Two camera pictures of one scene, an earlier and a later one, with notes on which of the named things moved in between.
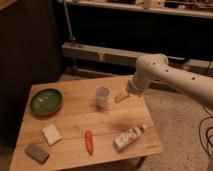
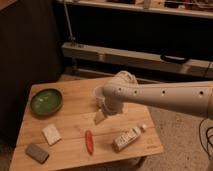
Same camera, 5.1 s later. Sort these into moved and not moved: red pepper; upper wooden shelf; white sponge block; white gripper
Moved: white gripper
Not moved: red pepper; white sponge block; upper wooden shelf
